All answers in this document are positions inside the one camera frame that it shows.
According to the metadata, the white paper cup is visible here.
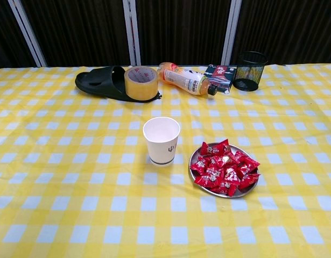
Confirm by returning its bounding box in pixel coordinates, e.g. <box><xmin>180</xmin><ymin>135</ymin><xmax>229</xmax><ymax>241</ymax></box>
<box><xmin>143</xmin><ymin>117</ymin><xmax>181</xmax><ymax>168</ymax></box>

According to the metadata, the round silver metal plate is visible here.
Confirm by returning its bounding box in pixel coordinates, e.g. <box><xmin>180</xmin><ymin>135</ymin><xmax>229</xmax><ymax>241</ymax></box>
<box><xmin>188</xmin><ymin>144</ymin><xmax>260</xmax><ymax>199</ymax></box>

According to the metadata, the clear packing tape roll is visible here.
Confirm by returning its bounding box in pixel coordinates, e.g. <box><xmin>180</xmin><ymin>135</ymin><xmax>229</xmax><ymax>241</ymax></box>
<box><xmin>124</xmin><ymin>66</ymin><xmax>159</xmax><ymax>102</ymax></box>

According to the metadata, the orange drink plastic bottle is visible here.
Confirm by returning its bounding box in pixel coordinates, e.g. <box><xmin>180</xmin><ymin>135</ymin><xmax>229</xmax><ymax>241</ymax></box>
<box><xmin>157</xmin><ymin>62</ymin><xmax>219</xmax><ymax>97</ymax></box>

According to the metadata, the dark box with red print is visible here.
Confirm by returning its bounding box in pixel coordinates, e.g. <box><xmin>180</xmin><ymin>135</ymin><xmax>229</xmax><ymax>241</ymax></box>
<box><xmin>202</xmin><ymin>64</ymin><xmax>237</xmax><ymax>95</ymax></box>

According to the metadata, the black rubber slipper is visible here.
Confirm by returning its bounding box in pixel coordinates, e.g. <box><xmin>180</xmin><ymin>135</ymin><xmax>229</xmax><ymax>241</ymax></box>
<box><xmin>74</xmin><ymin>65</ymin><xmax>162</xmax><ymax>102</ymax></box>

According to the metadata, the black mesh pen holder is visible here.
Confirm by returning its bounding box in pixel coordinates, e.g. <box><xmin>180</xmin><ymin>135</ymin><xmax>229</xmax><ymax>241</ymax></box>
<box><xmin>232</xmin><ymin>51</ymin><xmax>269</xmax><ymax>92</ymax></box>

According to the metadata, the yellow white checked tablecloth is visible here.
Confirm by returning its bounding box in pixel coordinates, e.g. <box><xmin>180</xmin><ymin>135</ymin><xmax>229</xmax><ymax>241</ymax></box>
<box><xmin>0</xmin><ymin>63</ymin><xmax>331</xmax><ymax>258</ymax></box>

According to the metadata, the black pleated curtain panel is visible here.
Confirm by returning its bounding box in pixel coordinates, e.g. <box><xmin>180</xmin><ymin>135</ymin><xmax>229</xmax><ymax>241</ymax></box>
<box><xmin>232</xmin><ymin>0</ymin><xmax>331</xmax><ymax>66</ymax></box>
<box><xmin>21</xmin><ymin>0</ymin><xmax>132</xmax><ymax>67</ymax></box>
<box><xmin>135</xmin><ymin>0</ymin><xmax>233</xmax><ymax>67</ymax></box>
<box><xmin>0</xmin><ymin>0</ymin><xmax>39</xmax><ymax>71</ymax></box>

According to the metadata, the white metal frame post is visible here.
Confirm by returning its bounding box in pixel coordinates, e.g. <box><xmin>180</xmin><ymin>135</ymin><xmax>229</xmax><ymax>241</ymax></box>
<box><xmin>8</xmin><ymin>0</ymin><xmax>48</xmax><ymax>68</ymax></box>
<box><xmin>122</xmin><ymin>0</ymin><xmax>142</xmax><ymax>67</ymax></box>
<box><xmin>221</xmin><ymin>0</ymin><xmax>243</xmax><ymax>66</ymax></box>

